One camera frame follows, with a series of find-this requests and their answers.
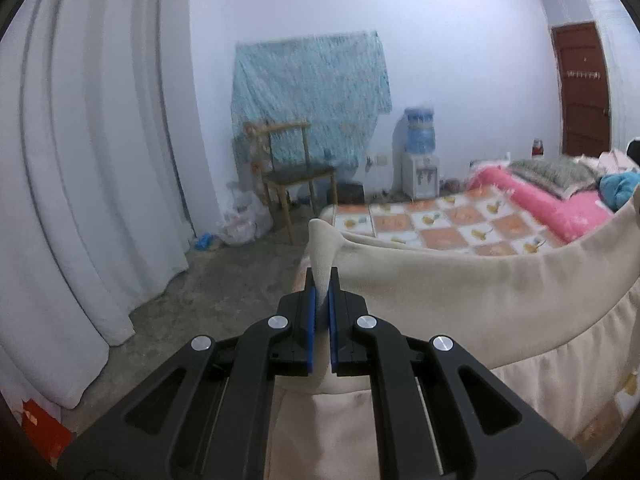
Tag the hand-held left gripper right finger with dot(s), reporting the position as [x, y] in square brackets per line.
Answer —
[333, 330]

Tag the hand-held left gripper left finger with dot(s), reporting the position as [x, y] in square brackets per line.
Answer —
[311, 330]

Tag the cream zip jacket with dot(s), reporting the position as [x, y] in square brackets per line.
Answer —
[475, 300]

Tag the white plastic bags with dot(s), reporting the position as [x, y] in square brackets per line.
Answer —
[245, 222]

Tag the black box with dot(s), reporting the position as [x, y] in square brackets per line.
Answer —
[350, 194]

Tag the small blue floor object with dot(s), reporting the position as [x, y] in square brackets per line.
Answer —
[205, 242]

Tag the wooden chair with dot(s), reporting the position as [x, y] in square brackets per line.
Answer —
[300, 175]

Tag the white water dispenser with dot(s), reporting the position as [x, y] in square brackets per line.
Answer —
[420, 175]

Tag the printed cloth bag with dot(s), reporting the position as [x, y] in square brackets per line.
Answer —
[255, 155]

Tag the pink flower blanket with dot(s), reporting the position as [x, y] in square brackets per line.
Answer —
[530, 200]

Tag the grey patterned pillow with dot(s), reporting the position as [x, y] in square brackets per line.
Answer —
[555, 172]

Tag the red and white bottle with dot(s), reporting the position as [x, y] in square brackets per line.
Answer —
[538, 148]

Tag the white curtain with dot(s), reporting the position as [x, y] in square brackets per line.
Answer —
[75, 185]

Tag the red paper bag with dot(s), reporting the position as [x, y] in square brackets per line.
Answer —
[42, 430]

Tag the blue patterned garment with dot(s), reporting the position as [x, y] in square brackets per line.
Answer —
[617, 187]

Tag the brown wooden door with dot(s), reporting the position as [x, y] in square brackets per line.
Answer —
[582, 110]

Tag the black cloth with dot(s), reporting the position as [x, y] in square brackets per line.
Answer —
[634, 152]

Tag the metal door hook rack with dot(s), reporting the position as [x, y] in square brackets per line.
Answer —
[582, 75]

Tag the white wall socket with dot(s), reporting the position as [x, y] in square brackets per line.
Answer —
[379, 161]

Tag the blue patterned wall cloth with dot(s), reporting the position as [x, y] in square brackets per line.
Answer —
[310, 90]

